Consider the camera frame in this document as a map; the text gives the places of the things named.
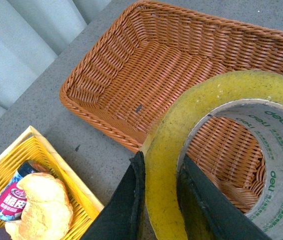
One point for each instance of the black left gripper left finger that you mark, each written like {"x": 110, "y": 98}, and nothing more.
{"x": 122, "y": 217}

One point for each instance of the brown wicker basket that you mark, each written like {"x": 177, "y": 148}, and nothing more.
{"x": 149, "y": 56}

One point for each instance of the grey curtain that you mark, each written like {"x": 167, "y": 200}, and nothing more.
{"x": 32, "y": 35}

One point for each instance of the yellow tape roll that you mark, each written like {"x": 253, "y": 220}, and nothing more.
{"x": 251, "y": 97}

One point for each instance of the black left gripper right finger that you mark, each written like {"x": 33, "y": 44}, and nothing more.
{"x": 207, "y": 213}

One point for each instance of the yellow woven basket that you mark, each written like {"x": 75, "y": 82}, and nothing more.
{"x": 31, "y": 145}

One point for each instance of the golden bread roll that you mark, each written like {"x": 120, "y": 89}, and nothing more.
{"x": 48, "y": 213}

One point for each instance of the red labelled can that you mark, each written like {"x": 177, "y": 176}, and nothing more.
{"x": 12, "y": 198}

